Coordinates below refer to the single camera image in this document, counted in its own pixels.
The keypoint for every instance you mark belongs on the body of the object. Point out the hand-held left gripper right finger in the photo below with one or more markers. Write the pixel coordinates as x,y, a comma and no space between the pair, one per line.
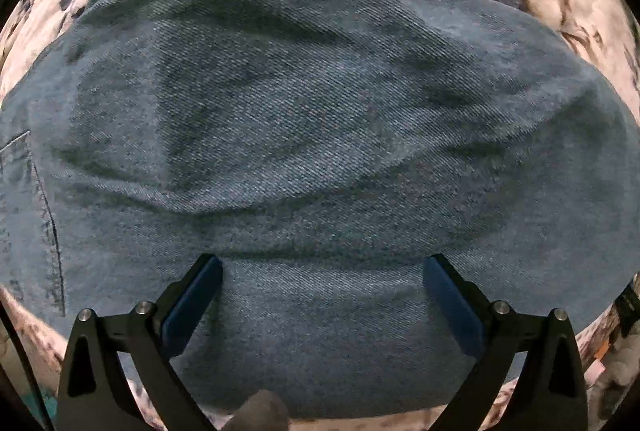
452,306

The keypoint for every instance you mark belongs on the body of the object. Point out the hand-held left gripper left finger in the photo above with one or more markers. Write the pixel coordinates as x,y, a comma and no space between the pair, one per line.
192,306

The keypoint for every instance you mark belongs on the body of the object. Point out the blue denim pants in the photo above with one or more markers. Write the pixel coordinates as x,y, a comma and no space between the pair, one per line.
310,151

